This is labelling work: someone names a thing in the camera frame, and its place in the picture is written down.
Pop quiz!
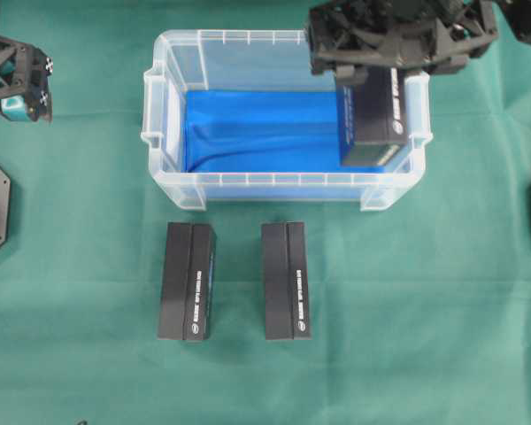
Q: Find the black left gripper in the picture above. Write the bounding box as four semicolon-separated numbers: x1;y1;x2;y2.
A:
0;35;53;122

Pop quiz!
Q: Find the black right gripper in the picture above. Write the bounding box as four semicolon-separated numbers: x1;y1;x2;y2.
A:
305;1;498;84

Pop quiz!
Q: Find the black camera box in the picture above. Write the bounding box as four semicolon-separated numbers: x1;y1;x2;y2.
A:
261;222;312;341
336;67;408;167
158;222;216;342

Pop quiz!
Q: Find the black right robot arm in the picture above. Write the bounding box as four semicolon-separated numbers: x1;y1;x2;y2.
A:
305;1;531;85

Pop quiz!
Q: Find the clear plastic storage case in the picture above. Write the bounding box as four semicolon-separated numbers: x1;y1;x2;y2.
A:
141;29;433;211

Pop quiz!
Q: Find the blue cloth in case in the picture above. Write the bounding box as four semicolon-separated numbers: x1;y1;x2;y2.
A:
182;90;384;174

